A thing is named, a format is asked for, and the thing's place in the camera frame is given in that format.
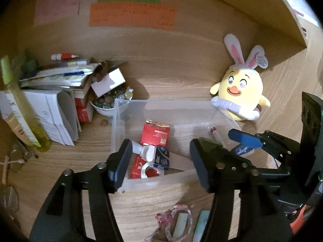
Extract white bowl of stones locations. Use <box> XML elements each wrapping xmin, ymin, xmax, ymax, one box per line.
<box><xmin>89</xmin><ymin>86</ymin><xmax>134</xmax><ymax>117</ymax></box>

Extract pink bead bracelet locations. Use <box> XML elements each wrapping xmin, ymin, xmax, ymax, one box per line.
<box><xmin>155</xmin><ymin>212</ymin><xmax>172</xmax><ymax>227</ymax></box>

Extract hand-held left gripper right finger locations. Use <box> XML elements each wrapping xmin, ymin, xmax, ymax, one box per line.
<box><xmin>189</xmin><ymin>137</ymin><xmax>291</xmax><ymax>242</ymax></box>

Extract small blue box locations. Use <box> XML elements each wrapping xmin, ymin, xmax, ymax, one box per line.
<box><xmin>153</xmin><ymin>145</ymin><xmax>171</xmax><ymax>171</ymax></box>

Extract white squeezed tube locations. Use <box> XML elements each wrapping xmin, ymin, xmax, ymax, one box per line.
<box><xmin>132</xmin><ymin>141</ymin><xmax>157</xmax><ymax>162</ymax></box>

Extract red cardboard box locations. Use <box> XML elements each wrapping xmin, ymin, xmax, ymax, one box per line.
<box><xmin>75</xmin><ymin>97</ymin><xmax>94</xmax><ymax>123</ymax></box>

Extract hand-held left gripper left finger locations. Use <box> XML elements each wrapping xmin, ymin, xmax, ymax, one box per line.
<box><xmin>29</xmin><ymin>139</ymin><xmax>133</xmax><ymax>242</ymax></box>

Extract yellow chick plush toy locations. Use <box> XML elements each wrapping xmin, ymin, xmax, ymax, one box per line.
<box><xmin>210</xmin><ymin>33</ymin><xmax>271</xmax><ymax>121</ymax></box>

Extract small white cardboard box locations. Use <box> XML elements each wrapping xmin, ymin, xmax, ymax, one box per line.
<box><xmin>90</xmin><ymin>68</ymin><xmax>126</xmax><ymax>98</ymax></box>

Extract light blue tube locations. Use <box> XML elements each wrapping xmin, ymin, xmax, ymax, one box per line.
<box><xmin>193</xmin><ymin>210</ymin><xmax>211</xmax><ymax>242</ymax></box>

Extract red capped small tube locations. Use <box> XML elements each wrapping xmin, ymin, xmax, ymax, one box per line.
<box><xmin>210</xmin><ymin>126</ymin><xmax>223</xmax><ymax>145</ymax></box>

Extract pale green eraser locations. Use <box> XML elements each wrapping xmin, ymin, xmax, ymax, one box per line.
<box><xmin>173</xmin><ymin>213</ymin><xmax>190</xmax><ymax>238</ymax></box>

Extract red foil packet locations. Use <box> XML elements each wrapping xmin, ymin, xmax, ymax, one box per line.
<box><xmin>130</xmin><ymin>120</ymin><xmax>170</xmax><ymax>179</ymax></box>

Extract orange paper note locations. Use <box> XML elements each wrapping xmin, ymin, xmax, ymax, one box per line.
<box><xmin>89</xmin><ymin>2</ymin><xmax>178</xmax><ymax>30</ymax></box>

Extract blue item with script print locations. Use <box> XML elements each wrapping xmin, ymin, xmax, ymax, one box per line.
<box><xmin>233</xmin><ymin>144</ymin><xmax>254</xmax><ymax>157</ymax></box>

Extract red and white marker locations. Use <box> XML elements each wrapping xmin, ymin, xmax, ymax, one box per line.
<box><xmin>51</xmin><ymin>53</ymin><xmax>79</xmax><ymax>61</ymax></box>

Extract pink paper note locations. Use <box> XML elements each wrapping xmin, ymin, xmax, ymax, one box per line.
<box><xmin>33</xmin><ymin>0</ymin><xmax>81</xmax><ymax>26</ymax></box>

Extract pink braided hair tie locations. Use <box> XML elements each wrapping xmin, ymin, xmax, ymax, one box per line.
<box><xmin>145</xmin><ymin>204</ymin><xmax>194</xmax><ymax>242</ymax></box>

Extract wooden stick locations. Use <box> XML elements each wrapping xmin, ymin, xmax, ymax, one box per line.
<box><xmin>2</xmin><ymin>155</ymin><xmax>9</xmax><ymax>184</ymax></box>

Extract yellow-green spray bottle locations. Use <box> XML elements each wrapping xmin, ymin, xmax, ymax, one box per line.
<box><xmin>0</xmin><ymin>55</ymin><xmax>52</xmax><ymax>152</ymax></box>

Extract eyeglasses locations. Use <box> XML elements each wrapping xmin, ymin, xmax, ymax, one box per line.
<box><xmin>0</xmin><ymin>185</ymin><xmax>20</xmax><ymax>214</ymax></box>
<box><xmin>9</xmin><ymin>141</ymin><xmax>40</xmax><ymax>173</ymax></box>

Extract white cable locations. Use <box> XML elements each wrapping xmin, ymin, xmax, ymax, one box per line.
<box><xmin>4</xmin><ymin>158</ymin><xmax>26</xmax><ymax>166</ymax></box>

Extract white folded paper leaflet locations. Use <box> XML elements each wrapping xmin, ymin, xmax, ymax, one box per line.
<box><xmin>0</xmin><ymin>88</ymin><xmax>83</xmax><ymax>146</ymax></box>

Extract clear plastic storage bin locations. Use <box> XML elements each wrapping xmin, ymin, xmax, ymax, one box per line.
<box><xmin>111</xmin><ymin>98</ymin><xmax>243</xmax><ymax>194</ymax></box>

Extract white tube with green print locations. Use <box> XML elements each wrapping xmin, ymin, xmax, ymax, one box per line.
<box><xmin>0</xmin><ymin>101</ymin><xmax>34</xmax><ymax>145</ymax></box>

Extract wooden shelf board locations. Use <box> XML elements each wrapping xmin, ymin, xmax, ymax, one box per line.
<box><xmin>267</xmin><ymin>0</ymin><xmax>309</xmax><ymax>48</ymax></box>

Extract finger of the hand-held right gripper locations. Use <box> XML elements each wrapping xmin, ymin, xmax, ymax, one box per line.
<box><xmin>227</xmin><ymin>154</ymin><xmax>291</xmax><ymax>176</ymax></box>
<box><xmin>228</xmin><ymin>128</ymin><xmax>301</xmax><ymax>160</ymax></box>

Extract stack of booklets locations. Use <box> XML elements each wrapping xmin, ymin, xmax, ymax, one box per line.
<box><xmin>19</xmin><ymin>59</ymin><xmax>102</xmax><ymax>88</ymax></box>

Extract clear tape roll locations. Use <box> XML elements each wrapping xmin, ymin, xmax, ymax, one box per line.
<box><xmin>140</xmin><ymin>163</ymin><xmax>165</xmax><ymax>179</ymax></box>

